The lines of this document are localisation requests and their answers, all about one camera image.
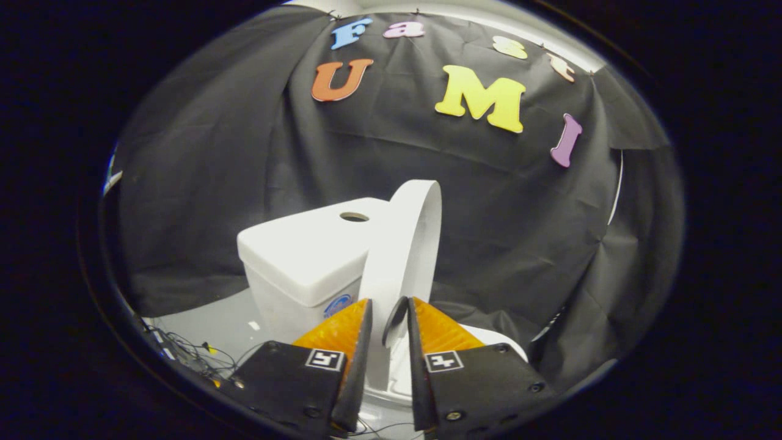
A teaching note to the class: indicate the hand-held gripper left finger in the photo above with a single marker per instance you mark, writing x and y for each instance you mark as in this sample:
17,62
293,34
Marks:
360,366

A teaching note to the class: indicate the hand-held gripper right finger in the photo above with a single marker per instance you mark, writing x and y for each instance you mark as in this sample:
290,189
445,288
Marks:
418,379

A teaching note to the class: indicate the white ceramic toilet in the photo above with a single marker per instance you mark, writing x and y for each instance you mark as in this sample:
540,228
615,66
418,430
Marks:
287,311

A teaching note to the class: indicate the black backdrop cloth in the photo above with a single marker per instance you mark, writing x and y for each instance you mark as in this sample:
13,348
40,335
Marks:
244,153

